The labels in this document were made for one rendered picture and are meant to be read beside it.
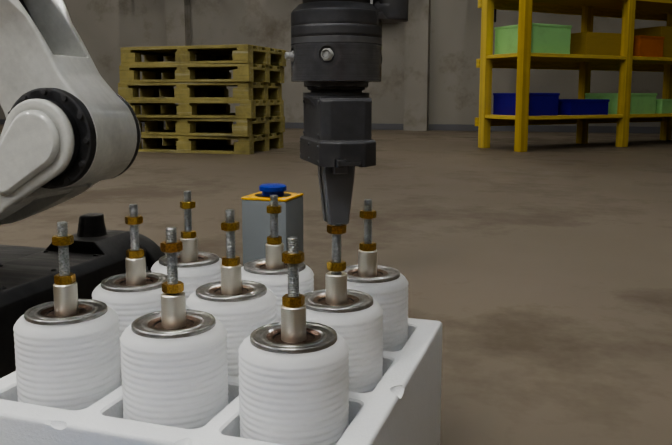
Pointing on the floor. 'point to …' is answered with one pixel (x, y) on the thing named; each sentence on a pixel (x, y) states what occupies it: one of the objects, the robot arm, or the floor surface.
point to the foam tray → (27, 416)
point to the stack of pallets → (205, 97)
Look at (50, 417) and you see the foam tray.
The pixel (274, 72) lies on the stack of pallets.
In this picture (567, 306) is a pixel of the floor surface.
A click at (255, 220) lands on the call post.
